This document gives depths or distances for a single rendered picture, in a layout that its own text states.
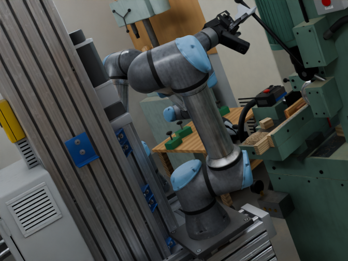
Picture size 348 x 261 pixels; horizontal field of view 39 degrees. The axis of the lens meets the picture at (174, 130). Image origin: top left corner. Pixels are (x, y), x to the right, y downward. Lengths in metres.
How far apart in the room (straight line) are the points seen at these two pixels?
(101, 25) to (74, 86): 3.39
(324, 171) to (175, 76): 0.82
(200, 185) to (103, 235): 0.38
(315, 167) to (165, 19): 2.91
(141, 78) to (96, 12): 3.60
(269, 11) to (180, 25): 2.57
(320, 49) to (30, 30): 0.94
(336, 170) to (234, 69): 2.03
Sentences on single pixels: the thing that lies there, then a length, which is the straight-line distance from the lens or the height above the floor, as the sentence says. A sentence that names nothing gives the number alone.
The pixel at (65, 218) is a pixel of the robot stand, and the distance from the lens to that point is 1.59.
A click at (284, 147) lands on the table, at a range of 1.89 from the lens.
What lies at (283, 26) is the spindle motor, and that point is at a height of 1.28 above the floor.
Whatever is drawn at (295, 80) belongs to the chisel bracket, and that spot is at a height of 1.05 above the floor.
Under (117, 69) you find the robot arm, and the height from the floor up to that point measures 1.34.
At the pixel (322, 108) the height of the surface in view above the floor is 1.00.
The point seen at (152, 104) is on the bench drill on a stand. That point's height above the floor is 0.67.
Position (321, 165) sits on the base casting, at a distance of 1.93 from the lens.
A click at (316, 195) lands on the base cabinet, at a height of 0.62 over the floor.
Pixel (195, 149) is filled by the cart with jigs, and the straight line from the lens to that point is 3.23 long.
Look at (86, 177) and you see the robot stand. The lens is 1.62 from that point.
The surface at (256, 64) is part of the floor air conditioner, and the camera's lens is 3.63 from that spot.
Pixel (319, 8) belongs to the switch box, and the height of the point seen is 1.34.
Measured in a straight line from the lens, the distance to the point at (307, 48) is 1.75.
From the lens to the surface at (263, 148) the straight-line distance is 1.86.
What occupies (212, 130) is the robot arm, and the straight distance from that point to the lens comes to 1.45.
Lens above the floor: 1.63
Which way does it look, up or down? 17 degrees down
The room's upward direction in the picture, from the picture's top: 23 degrees counter-clockwise
